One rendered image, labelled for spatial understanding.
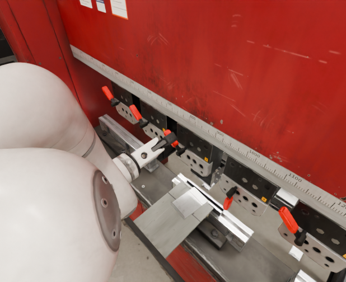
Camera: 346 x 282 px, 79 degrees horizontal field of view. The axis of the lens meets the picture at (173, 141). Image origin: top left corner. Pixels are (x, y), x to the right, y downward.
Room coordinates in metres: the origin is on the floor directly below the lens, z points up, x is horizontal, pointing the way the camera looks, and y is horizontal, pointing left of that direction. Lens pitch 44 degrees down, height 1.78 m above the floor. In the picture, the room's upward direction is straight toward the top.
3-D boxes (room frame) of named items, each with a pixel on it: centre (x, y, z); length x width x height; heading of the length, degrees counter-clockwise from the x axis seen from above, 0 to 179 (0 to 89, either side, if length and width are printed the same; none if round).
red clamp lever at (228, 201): (0.35, -0.17, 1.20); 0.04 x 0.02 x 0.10; 134
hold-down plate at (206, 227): (0.43, -0.10, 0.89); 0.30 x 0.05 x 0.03; 44
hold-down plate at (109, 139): (0.89, 0.35, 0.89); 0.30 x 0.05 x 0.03; 44
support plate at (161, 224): (0.40, -0.01, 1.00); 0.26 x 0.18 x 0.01; 134
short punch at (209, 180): (0.50, -0.11, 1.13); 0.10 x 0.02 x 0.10; 44
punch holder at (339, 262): (0.23, -0.37, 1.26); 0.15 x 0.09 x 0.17; 44
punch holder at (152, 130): (0.66, 0.05, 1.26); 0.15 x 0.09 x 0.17; 44
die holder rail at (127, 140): (0.90, 0.27, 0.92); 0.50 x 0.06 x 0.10; 44
